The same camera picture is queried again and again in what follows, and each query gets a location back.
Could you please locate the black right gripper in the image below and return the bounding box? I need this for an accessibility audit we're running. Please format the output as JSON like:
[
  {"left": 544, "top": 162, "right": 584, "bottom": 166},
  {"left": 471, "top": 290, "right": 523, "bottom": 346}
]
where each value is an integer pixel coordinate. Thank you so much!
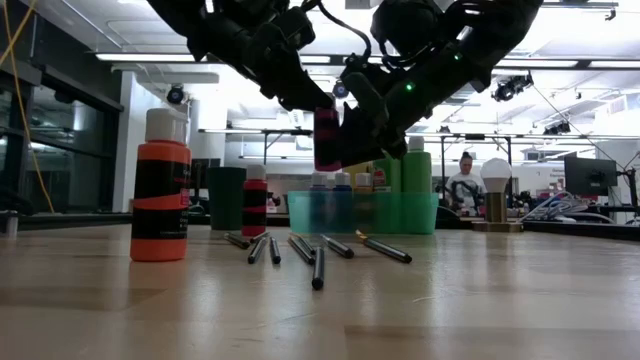
[{"left": 339, "top": 54, "right": 416, "bottom": 167}]

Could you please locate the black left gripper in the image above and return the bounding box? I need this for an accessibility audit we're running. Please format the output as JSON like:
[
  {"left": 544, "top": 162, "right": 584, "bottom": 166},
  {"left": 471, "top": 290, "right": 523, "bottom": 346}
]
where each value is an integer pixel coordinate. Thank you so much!
[{"left": 219, "top": 4, "right": 335, "bottom": 112}]

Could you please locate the large green paint bottle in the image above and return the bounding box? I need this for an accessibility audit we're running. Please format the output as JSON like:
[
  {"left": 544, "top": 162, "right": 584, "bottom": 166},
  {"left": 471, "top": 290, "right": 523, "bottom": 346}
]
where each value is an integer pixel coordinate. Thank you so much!
[
  {"left": 372, "top": 152, "right": 405, "bottom": 235},
  {"left": 400, "top": 135, "right": 434, "bottom": 235}
]

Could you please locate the small gold paint bottle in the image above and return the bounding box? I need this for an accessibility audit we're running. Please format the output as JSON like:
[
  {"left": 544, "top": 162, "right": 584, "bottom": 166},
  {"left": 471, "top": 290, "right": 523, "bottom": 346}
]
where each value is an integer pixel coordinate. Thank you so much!
[{"left": 353, "top": 171, "right": 375, "bottom": 235}]

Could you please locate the small purple paint bottle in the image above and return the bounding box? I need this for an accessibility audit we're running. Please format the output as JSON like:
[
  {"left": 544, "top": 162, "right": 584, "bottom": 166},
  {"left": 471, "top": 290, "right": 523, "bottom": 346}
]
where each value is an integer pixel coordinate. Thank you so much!
[{"left": 309, "top": 170, "right": 331, "bottom": 235}]

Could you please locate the small red paint bottle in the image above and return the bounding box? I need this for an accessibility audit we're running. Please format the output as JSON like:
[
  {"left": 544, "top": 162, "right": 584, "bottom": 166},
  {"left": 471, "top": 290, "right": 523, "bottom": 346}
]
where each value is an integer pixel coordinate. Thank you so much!
[{"left": 241, "top": 163, "right": 269, "bottom": 238}]

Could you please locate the small orange paint bottle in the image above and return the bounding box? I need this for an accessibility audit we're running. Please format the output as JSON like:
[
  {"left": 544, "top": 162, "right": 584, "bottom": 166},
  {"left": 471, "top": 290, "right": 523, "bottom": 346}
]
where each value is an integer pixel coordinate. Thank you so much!
[{"left": 129, "top": 107, "right": 193, "bottom": 263}]

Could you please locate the green translucent plastic tray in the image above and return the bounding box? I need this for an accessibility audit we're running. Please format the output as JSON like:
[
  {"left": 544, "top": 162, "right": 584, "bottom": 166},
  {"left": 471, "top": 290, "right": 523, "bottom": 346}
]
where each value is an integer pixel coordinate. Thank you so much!
[{"left": 286, "top": 190, "right": 440, "bottom": 236}]

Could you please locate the person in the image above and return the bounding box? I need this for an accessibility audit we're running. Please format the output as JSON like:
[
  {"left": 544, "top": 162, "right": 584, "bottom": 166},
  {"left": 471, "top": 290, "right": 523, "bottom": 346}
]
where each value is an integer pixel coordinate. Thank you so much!
[{"left": 444, "top": 150, "right": 484, "bottom": 218}]

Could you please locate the dark green cup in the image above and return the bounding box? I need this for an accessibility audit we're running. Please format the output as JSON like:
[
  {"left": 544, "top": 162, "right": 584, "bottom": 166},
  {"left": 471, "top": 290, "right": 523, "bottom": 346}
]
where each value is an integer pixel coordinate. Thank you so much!
[{"left": 205, "top": 165, "right": 248, "bottom": 232}]

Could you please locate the brass lamp with white bulb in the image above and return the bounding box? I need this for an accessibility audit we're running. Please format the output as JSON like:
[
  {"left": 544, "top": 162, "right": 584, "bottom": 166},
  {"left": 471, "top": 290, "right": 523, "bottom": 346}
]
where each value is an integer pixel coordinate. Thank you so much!
[{"left": 471, "top": 156, "right": 524, "bottom": 233}]

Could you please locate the ceiling light strip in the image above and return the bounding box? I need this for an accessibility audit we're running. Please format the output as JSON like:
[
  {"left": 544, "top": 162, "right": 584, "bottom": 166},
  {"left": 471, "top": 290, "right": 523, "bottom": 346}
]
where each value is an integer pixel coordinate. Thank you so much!
[
  {"left": 495, "top": 58, "right": 580, "bottom": 70},
  {"left": 94, "top": 51, "right": 198, "bottom": 65},
  {"left": 588, "top": 59, "right": 640, "bottom": 71}
]

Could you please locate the black computer monitor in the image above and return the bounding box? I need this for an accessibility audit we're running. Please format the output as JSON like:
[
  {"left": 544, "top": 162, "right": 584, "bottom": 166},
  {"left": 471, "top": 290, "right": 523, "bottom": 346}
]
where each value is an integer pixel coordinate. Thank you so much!
[{"left": 563, "top": 155, "right": 620, "bottom": 198}]

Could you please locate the white cable bundle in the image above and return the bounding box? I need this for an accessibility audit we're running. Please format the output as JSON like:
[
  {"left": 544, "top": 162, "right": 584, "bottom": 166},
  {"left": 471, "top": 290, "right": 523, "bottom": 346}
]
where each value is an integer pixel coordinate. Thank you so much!
[{"left": 519, "top": 189, "right": 618, "bottom": 225}]

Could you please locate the yellow extension cord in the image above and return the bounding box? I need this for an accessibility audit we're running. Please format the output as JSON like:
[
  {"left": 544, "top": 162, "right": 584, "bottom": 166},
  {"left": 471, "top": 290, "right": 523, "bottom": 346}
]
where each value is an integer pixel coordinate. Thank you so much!
[{"left": 0, "top": 0, "right": 57, "bottom": 214}]

